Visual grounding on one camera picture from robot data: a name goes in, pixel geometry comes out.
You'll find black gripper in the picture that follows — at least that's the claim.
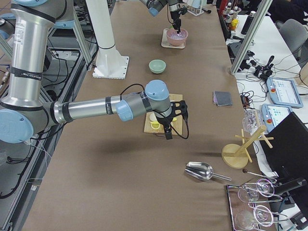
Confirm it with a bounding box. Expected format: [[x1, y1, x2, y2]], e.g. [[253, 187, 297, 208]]
[[170, 10, 181, 34], [155, 108, 175, 140]]

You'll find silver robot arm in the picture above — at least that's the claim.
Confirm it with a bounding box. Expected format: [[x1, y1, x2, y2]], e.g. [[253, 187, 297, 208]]
[[0, 0, 175, 143], [141, 0, 187, 34]]

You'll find pink bowl of ice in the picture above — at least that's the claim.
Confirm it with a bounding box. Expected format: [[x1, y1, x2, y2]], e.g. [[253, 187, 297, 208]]
[[166, 28, 188, 46]]

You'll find green ceramic bowl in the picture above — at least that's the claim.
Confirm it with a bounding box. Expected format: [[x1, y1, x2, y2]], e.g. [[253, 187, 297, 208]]
[[149, 59, 167, 74]]

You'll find steel ice scoop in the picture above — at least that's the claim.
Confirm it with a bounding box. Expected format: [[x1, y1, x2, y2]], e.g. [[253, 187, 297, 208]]
[[185, 162, 232, 181]]

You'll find upper lemon slice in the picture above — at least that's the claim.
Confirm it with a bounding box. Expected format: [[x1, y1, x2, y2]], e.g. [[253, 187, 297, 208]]
[[150, 121, 161, 130]]

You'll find bamboo cutting board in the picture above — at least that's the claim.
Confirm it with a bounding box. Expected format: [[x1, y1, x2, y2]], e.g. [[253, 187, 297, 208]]
[[144, 93, 183, 135]]

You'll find beige rabbit tray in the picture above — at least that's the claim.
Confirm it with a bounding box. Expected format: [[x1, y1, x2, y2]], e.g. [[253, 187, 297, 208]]
[[161, 28, 186, 49]]

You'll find grey folded cloth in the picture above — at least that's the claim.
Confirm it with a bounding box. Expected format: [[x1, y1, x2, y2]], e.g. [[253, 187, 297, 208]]
[[213, 91, 233, 106]]

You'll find black water bottle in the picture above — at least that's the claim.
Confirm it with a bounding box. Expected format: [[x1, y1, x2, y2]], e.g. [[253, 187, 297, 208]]
[[241, 11, 256, 35]]

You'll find wooden cup tree stand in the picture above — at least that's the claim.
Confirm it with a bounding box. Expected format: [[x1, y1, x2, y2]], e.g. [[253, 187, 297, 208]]
[[221, 125, 274, 169]]

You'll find lower teach pendant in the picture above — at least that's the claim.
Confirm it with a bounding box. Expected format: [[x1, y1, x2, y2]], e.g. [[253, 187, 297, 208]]
[[261, 104, 293, 132]]

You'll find teach pendant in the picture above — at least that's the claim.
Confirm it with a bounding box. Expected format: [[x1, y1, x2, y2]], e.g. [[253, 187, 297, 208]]
[[261, 104, 293, 132], [266, 77, 304, 108]]

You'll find upper teach pendant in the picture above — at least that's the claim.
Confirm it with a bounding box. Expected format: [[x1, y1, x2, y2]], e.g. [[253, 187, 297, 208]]
[[266, 77, 304, 108]]

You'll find black monitor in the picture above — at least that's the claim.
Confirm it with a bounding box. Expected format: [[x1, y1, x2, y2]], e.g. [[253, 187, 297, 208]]
[[260, 112, 308, 180]]

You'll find black camera cable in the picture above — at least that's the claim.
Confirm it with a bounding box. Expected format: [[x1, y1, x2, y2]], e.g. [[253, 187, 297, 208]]
[[120, 83, 190, 140]]

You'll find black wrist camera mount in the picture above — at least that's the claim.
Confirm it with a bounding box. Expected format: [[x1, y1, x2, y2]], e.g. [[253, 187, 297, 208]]
[[171, 100, 188, 122]]

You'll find white camera pedestal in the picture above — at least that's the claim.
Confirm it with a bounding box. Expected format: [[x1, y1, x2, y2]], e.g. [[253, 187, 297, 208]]
[[86, 0, 129, 79]]

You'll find aluminium frame post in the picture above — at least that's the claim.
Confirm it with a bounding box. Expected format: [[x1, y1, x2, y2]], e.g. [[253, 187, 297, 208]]
[[230, 0, 272, 76]]

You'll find black wire glass rack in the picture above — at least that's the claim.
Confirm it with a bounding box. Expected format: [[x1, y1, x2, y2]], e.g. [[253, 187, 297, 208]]
[[225, 178, 308, 231]]

